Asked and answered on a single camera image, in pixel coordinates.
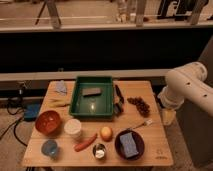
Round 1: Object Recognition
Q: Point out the dark purple grape bunch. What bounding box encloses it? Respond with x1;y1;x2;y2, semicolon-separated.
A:
127;97;150;117

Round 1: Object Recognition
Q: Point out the orange carrot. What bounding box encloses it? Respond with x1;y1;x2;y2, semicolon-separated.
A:
74;134;97;152

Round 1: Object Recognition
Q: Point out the red bowl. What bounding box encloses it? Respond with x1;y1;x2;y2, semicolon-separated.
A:
35;110;62;135

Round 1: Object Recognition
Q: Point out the small blue cup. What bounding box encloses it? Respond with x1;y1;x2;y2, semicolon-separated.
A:
41;139;59;158

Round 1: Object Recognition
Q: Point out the light blue cloth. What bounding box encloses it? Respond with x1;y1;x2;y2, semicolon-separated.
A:
55;80;67;95

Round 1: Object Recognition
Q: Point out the dark grey block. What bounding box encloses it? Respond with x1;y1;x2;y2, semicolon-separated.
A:
82;88;102;97

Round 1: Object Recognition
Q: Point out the yellow orange fruit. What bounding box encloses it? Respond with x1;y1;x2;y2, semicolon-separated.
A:
100;127;113;142

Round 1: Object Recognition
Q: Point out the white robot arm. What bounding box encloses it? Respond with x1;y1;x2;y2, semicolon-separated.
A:
158;62;213;126

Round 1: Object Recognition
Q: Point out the wooden folding table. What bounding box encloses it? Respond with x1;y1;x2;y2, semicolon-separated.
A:
22;81;173;168

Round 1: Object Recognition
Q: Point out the blue box on floor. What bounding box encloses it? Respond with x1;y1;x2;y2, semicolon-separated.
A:
24;104;41;121

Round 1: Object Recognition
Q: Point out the yellow banana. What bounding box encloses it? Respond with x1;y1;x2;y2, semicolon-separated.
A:
49;99;69;108

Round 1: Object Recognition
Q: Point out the dark brush block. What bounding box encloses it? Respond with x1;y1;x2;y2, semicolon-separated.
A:
114;102;123;115

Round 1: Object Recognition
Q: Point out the black handled knife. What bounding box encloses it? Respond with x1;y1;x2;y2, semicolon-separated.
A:
115;85;124;103

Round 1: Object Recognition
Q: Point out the green plastic tray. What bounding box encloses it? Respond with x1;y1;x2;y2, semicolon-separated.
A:
69;76;114;119

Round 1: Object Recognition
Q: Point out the small metal cup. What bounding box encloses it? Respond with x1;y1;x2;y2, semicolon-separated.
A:
92;143;106;159

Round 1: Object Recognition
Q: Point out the dark round plate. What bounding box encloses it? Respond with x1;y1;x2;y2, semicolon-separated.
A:
115;130;145;161

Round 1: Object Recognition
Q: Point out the black cable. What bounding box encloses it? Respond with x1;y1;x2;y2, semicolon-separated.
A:
0;99;29;148

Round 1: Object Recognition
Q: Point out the blue sponge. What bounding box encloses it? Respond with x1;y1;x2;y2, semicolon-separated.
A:
120;132;138;158

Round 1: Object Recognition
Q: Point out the white cup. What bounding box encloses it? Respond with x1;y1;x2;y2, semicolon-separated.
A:
64;119;82;138

